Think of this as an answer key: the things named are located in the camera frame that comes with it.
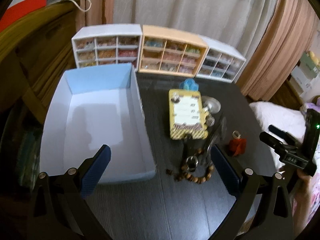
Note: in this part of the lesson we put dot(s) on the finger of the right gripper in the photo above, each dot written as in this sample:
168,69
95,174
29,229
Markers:
286,136
272,142

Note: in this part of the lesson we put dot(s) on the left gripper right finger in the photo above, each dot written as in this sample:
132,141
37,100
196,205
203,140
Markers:
227,170

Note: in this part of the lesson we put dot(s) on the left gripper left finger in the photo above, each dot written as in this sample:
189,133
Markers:
92,169

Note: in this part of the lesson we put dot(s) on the red pouch charm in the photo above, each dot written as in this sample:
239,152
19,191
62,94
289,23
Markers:
237,145

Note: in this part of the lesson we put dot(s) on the yellow notepad card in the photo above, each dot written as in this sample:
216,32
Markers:
186,115

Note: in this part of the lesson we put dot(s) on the blue fluffy charm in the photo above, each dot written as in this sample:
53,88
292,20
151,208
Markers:
189,84

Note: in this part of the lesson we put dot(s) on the person's right hand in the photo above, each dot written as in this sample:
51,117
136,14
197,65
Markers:
303,197

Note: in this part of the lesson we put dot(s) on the white bedding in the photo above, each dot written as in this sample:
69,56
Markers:
285,119

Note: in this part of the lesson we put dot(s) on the light blue cardboard box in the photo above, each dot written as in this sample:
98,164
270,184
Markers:
92,107

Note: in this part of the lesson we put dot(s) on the white right drawer organizer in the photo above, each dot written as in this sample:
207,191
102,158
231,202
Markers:
222,62

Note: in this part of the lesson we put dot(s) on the white drawer organizer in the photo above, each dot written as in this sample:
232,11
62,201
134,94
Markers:
107,44
222,62

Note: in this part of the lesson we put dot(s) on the pink drape curtain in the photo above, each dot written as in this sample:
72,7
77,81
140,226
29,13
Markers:
288,35

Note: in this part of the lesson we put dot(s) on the white left drawer organizer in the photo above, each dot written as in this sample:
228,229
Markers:
107,44

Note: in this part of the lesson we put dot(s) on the white lace curtain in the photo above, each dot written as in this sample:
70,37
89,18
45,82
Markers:
239,23

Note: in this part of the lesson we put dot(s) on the brown wooden dresser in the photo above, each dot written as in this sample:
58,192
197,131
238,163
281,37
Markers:
35,52

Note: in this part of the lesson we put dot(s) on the beige middle drawer organizer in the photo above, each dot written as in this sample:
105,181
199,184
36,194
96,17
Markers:
167,51

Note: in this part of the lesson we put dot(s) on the red paper folder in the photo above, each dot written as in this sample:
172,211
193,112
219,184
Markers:
21,9

